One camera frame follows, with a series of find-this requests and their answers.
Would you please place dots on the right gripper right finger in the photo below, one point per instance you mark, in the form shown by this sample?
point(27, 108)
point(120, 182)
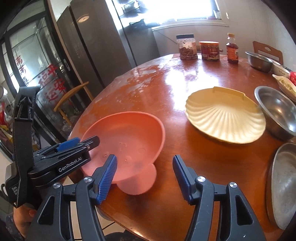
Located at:
point(237, 220)

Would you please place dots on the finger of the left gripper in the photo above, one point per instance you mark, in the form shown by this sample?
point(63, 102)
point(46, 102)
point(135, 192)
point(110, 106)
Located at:
point(89, 143)

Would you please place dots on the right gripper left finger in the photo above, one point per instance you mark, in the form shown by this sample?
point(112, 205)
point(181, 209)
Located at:
point(53, 218)

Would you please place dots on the shallow steel pan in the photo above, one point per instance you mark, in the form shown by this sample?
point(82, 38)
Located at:
point(280, 189)

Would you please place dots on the pink footed plastic bowl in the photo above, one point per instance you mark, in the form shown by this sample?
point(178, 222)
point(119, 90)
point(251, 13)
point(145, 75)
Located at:
point(136, 139)

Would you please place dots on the cream shell-shaped plate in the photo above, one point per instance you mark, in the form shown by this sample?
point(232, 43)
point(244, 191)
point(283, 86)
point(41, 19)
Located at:
point(225, 114)

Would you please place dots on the large steel bowl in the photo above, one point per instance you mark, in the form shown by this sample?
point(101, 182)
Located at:
point(279, 112)

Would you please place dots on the person's left hand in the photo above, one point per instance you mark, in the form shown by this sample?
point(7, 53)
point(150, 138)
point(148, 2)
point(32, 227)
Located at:
point(23, 216)

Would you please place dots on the yellow wooden chair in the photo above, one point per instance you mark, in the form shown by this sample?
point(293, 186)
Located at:
point(66, 97)

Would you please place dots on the grey refrigerator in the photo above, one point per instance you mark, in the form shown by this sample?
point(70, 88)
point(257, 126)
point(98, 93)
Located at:
point(106, 39)

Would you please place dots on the white dish with food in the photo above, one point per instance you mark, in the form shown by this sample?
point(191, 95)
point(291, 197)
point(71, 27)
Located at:
point(286, 86)

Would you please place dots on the clear jar of dried food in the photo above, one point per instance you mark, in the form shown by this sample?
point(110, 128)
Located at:
point(187, 46)

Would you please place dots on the red snack packet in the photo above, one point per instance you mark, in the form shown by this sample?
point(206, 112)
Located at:
point(293, 77)

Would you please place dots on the white ceramic bowl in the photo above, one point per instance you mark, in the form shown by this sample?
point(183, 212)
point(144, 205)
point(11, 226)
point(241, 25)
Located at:
point(279, 70)

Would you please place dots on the small steel bowl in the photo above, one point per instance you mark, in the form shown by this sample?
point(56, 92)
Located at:
point(259, 62)

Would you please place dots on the red lidded jar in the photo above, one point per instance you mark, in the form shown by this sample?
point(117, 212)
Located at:
point(210, 50)

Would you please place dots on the amber sauce bottle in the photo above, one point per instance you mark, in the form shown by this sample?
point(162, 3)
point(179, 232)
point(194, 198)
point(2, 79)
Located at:
point(232, 49)

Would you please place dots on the wooden chair back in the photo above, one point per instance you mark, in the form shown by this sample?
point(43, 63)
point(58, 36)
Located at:
point(268, 51)

